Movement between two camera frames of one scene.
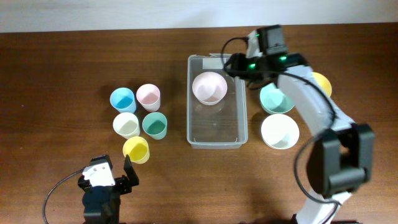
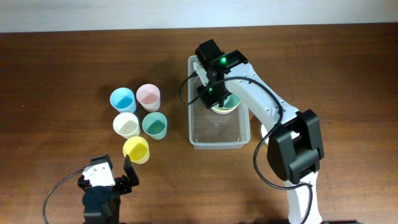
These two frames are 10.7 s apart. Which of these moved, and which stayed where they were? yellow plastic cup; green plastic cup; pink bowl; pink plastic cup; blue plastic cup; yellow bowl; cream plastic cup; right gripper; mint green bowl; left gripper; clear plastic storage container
Moved: yellow bowl; mint green bowl; pink bowl; right gripper
Stayed: pink plastic cup; yellow plastic cup; clear plastic storage container; green plastic cup; left gripper; cream plastic cup; blue plastic cup
